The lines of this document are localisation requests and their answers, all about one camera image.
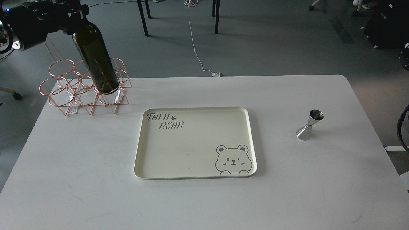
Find black corrugated cable right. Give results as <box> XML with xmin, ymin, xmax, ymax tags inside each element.
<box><xmin>397</xmin><ymin>104</ymin><xmax>409</xmax><ymax>152</ymax></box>

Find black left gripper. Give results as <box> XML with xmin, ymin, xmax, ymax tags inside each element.
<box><xmin>1</xmin><ymin>0</ymin><xmax>89</xmax><ymax>51</ymax></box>

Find dark green wine bottle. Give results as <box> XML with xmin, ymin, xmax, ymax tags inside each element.
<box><xmin>73</xmin><ymin>19</ymin><xmax>119</xmax><ymax>94</ymax></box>

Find cream bear serving tray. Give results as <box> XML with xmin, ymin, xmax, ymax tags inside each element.
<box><xmin>134</xmin><ymin>107</ymin><xmax>258</xmax><ymax>180</ymax></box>

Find white floor cable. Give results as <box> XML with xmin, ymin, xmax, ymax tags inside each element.
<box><xmin>184</xmin><ymin>0</ymin><xmax>215</xmax><ymax>76</ymax></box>

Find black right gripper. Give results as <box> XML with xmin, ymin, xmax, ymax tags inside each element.
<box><xmin>399</xmin><ymin>43</ymin><xmax>409</xmax><ymax>70</ymax></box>

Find black table legs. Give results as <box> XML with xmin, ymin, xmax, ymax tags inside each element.
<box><xmin>137</xmin><ymin>0</ymin><xmax>151</xmax><ymax>37</ymax></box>
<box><xmin>212</xmin><ymin>0</ymin><xmax>220</xmax><ymax>35</ymax></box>

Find dark cabinet top right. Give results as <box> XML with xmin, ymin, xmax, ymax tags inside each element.
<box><xmin>364</xmin><ymin>0</ymin><xmax>409</xmax><ymax>48</ymax></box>

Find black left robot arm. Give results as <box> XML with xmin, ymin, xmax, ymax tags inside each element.
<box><xmin>1</xmin><ymin>0</ymin><xmax>89</xmax><ymax>54</ymax></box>

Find black table legs right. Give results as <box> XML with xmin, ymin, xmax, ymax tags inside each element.
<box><xmin>212</xmin><ymin>0</ymin><xmax>220</xmax><ymax>35</ymax></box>

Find rose gold wire bottle rack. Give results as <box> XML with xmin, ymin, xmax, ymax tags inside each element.
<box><xmin>39</xmin><ymin>38</ymin><xmax>132</xmax><ymax>116</ymax></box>

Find black table legs left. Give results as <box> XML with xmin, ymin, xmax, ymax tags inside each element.
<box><xmin>137</xmin><ymin>0</ymin><xmax>151</xmax><ymax>37</ymax></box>

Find silver steel jigger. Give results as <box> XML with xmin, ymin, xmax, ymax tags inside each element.
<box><xmin>296</xmin><ymin>109</ymin><xmax>324</xmax><ymax>140</ymax></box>

